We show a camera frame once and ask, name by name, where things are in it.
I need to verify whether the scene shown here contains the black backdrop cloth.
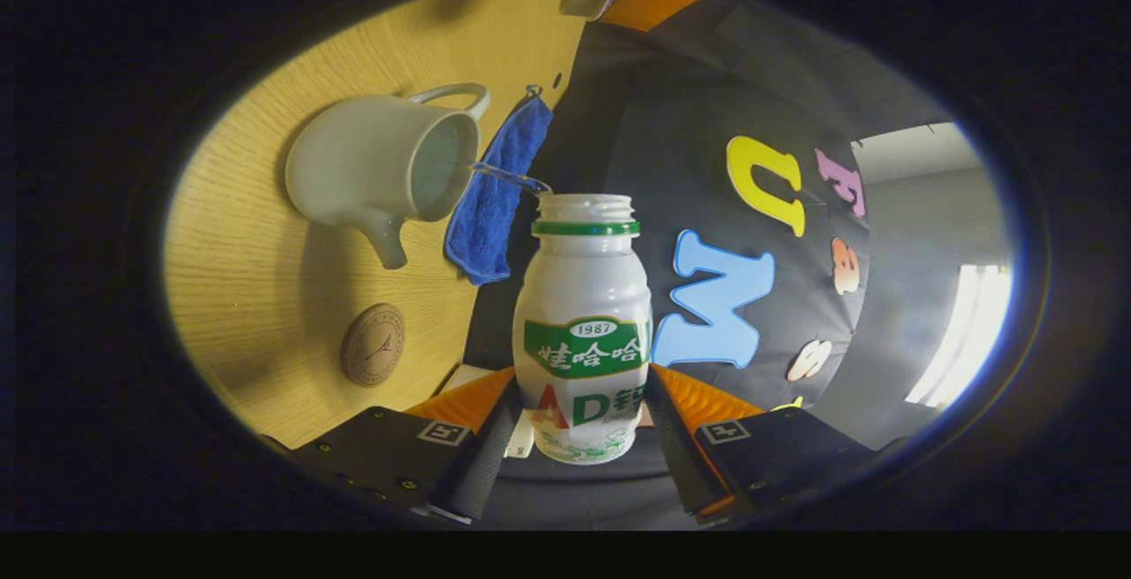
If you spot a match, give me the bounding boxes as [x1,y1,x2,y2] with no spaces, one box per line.
[464,0,973,531]

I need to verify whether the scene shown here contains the white ceramic teacup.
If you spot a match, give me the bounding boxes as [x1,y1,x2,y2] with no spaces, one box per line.
[285,82,491,270]

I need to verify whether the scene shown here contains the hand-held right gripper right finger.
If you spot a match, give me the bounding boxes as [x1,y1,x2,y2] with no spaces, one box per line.
[645,365,880,525]

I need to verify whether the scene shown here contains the white green label water bottle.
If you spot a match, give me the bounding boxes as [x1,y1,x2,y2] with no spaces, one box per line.
[512,194,653,466]

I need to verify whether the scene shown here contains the blue towel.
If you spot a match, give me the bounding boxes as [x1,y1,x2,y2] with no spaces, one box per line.
[444,84,555,286]

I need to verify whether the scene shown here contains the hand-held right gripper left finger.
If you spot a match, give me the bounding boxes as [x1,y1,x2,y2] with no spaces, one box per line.
[287,367,524,527]

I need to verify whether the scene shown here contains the round wooden coaster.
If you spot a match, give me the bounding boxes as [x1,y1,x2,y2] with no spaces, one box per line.
[341,302,406,387]

